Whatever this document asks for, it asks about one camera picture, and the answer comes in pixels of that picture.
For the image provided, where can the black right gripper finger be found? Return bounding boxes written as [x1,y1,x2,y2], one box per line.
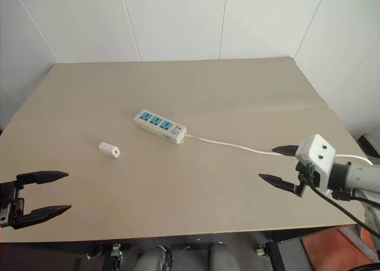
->
[271,145,299,158]
[258,173,299,194]

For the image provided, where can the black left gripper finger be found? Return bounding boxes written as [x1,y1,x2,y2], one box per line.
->
[12,205,73,231]
[15,170,70,186]

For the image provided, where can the grey rounded shape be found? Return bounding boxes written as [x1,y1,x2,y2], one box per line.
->
[135,245,173,271]
[207,241,242,271]

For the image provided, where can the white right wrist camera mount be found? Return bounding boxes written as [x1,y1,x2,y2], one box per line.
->
[294,133,337,195]

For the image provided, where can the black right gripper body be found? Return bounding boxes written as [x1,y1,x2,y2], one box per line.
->
[293,161,316,198]

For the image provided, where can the grey dark box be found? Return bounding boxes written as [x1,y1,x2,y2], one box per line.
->
[357,130,380,160]

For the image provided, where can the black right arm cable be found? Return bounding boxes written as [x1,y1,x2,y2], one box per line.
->
[308,184,380,237]

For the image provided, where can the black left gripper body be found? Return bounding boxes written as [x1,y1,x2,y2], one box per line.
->
[0,179,26,229]

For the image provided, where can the white plug adapter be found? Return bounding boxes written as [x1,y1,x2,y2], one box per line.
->
[98,141,122,160]

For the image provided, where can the white power strip blue sockets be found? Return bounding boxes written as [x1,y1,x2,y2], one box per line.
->
[133,109,188,145]

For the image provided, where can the white power cable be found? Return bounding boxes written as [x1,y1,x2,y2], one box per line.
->
[183,133,373,166]

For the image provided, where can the black table frame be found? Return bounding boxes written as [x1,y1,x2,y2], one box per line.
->
[0,222,362,271]

